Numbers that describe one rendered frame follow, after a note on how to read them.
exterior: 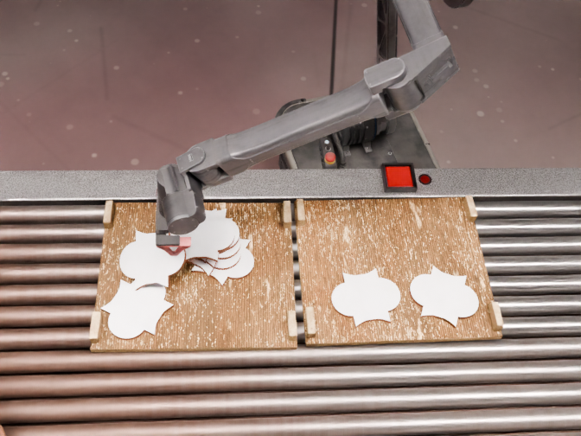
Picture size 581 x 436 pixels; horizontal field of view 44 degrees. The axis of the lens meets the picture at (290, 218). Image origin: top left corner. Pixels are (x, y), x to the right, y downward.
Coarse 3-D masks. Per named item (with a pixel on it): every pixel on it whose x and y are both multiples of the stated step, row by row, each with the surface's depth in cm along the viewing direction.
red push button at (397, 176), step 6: (390, 168) 171; (396, 168) 172; (402, 168) 172; (408, 168) 172; (390, 174) 170; (396, 174) 171; (402, 174) 171; (408, 174) 171; (390, 180) 170; (396, 180) 170; (402, 180) 170; (408, 180) 170; (390, 186) 169; (396, 186) 169; (402, 186) 169; (408, 186) 169
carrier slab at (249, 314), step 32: (128, 224) 158; (256, 224) 160; (256, 256) 155; (288, 256) 156; (192, 288) 150; (224, 288) 151; (256, 288) 151; (288, 288) 152; (160, 320) 146; (192, 320) 146; (224, 320) 147; (256, 320) 147
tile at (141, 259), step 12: (144, 240) 149; (132, 252) 149; (144, 252) 148; (156, 252) 148; (120, 264) 149; (132, 264) 149; (144, 264) 148; (156, 264) 147; (168, 264) 146; (180, 264) 146; (132, 276) 148; (144, 276) 147; (156, 276) 146; (168, 276) 146
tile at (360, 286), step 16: (368, 272) 154; (336, 288) 151; (352, 288) 151; (368, 288) 152; (384, 288) 152; (336, 304) 149; (352, 304) 149; (368, 304) 150; (384, 304) 150; (368, 320) 148; (384, 320) 148
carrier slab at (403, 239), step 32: (320, 224) 161; (352, 224) 161; (384, 224) 162; (416, 224) 162; (448, 224) 163; (320, 256) 156; (352, 256) 157; (384, 256) 157; (416, 256) 158; (448, 256) 158; (480, 256) 159; (320, 288) 152; (480, 288) 155; (320, 320) 148; (352, 320) 148; (416, 320) 149; (480, 320) 150
